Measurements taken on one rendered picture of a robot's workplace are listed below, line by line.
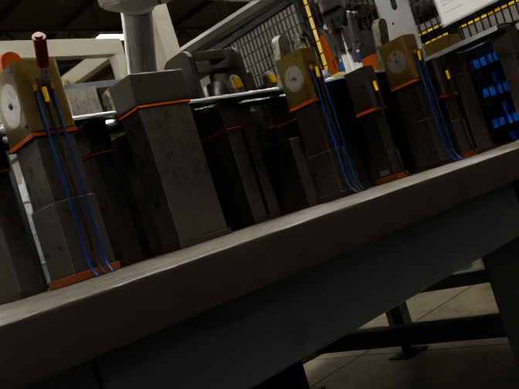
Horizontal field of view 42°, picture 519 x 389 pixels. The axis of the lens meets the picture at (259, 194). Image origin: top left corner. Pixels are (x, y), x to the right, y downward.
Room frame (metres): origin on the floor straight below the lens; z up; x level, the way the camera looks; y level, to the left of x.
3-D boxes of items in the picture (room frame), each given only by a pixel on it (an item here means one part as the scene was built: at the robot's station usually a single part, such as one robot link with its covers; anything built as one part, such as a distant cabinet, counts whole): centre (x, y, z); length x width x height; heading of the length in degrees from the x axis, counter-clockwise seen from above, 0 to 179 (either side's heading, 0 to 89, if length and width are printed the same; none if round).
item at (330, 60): (2.12, -0.34, 0.95); 0.03 x 0.01 x 0.50; 131
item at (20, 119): (1.10, 0.31, 0.88); 0.14 x 0.09 x 0.36; 41
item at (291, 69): (1.53, -0.18, 0.87); 0.12 x 0.07 x 0.35; 41
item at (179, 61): (1.86, 0.05, 0.95); 0.18 x 0.13 x 0.49; 131
